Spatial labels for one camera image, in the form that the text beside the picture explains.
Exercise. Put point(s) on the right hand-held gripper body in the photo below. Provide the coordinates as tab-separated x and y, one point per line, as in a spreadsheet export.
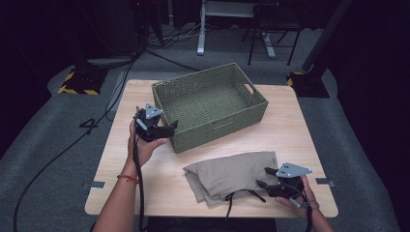
288	187

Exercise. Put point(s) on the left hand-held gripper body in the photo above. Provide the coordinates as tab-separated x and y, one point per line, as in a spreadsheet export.
148	124

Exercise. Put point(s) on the khaki pants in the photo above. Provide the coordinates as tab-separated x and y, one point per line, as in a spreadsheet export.
232	174

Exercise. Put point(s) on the green woven basket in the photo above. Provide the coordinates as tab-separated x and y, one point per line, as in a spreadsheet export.
206	106

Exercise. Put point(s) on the person's right hand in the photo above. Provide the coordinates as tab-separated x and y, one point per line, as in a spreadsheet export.
304	203

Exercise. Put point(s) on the person's left hand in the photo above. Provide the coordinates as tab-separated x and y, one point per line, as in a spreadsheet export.
143	151

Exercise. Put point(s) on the person's dark clothing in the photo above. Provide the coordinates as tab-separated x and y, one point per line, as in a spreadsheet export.
209	226

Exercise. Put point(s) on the black yellow striped stand base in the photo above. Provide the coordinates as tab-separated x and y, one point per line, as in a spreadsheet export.
82	82
309	85

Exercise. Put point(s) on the black metal chair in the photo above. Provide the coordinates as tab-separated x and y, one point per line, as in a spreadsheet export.
253	42

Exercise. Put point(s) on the black slanted stand pole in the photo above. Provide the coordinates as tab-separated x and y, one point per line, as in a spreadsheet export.
325	35

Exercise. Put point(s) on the grey table edge bracket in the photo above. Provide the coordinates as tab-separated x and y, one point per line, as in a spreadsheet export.
325	182

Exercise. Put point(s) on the white desk frame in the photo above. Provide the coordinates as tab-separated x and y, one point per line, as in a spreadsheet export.
201	32

